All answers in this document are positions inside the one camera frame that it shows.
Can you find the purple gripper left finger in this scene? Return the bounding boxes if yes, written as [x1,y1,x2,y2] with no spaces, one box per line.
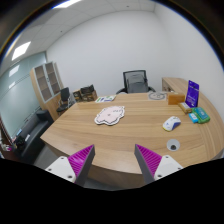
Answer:
[46,145,95,186]

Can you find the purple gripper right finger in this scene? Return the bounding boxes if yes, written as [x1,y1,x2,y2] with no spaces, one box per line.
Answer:
[134,144,182,184]

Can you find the white and blue computer mouse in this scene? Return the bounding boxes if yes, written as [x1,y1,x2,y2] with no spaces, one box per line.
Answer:
[163,116,181,131]

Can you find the black sofa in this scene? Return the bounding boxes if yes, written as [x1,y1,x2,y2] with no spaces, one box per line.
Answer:
[13,110,53,164]

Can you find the small blue box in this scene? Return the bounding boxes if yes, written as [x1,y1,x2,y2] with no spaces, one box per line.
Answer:
[188,113,198,123]

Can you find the small tan box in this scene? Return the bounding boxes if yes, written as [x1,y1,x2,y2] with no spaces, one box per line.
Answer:
[178,102,192,114]

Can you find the small black office chair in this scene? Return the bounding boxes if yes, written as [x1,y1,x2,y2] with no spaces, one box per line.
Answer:
[56,87,74,113]

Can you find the wooden tissue box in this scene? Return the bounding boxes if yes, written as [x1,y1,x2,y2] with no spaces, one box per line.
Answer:
[167,92,185,105]

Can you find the green rectangular box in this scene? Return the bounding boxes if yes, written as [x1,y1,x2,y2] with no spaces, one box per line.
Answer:
[192,107,210,124]

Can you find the round silver coaster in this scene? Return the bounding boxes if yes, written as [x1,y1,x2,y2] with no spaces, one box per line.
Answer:
[148,92,166,101]

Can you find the purple standing sign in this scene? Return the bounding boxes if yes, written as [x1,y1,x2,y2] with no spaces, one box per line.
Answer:
[185,80,199,108]

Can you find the green and white paper sheet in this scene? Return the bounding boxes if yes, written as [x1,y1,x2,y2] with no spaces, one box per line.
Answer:
[95,95,116,103]

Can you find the black box on shelf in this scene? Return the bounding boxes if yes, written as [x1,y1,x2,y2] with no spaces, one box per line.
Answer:
[80,84,95,95]

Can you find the black mesh office chair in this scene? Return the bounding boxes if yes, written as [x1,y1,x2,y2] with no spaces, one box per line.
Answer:
[117,70,154,94]

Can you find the wooden glass-door cabinet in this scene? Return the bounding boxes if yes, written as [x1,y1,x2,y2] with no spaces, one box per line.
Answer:
[30,62,63,120]

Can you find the round cable grommet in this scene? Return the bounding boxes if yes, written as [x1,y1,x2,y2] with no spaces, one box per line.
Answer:
[167,139,180,151]

